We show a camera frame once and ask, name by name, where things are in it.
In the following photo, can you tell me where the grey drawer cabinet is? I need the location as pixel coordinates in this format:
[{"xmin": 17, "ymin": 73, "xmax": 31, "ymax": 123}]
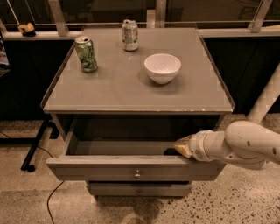
[{"xmin": 39, "ymin": 26, "xmax": 236, "ymax": 198}]

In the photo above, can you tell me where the black metal stand leg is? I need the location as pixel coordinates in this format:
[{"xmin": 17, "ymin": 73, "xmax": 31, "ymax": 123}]
[{"xmin": 0, "ymin": 115, "xmax": 60, "ymax": 172}]

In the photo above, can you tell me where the white bowl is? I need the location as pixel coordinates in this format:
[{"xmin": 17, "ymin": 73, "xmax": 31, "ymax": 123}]
[{"xmin": 144, "ymin": 53, "xmax": 181, "ymax": 84}]

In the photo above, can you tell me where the grey top drawer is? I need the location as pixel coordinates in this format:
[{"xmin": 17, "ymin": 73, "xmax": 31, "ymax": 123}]
[{"xmin": 46, "ymin": 119, "xmax": 225, "ymax": 182}]

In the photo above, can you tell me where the white soda can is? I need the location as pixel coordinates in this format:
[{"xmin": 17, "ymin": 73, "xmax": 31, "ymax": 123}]
[{"xmin": 122, "ymin": 19, "xmax": 138, "ymax": 52}]

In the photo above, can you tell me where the grey bottom drawer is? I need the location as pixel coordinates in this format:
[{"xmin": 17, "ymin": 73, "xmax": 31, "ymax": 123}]
[{"xmin": 87, "ymin": 182, "xmax": 191, "ymax": 197}]

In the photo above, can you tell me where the black floor cable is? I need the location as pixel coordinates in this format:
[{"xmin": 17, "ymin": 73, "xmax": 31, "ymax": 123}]
[{"xmin": 0, "ymin": 130, "xmax": 67, "ymax": 224}]

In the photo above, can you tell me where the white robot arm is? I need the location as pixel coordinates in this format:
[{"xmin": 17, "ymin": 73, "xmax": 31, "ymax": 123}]
[{"xmin": 174, "ymin": 65, "xmax": 280, "ymax": 170}]

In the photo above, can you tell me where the green soda can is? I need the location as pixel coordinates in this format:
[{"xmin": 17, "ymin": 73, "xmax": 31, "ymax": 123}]
[{"xmin": 74, "ymin": 36, "xmax": 97, "ymax": 73}]

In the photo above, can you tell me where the grey drawer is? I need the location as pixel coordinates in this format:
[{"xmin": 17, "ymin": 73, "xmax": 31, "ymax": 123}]
[
  {"xmin": 46, "ymin": 119, "xmax": 225, "ymax": 182},
  {"xmin": 87, "ymin": 182, "xmax": 191, "ymax": 197}
]

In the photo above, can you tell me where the yellow black object on sill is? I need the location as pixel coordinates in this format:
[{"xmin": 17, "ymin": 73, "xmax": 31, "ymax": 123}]
[{"xmin": 17, "ymin": 23, "xmax": 36, "ymax": 37}]

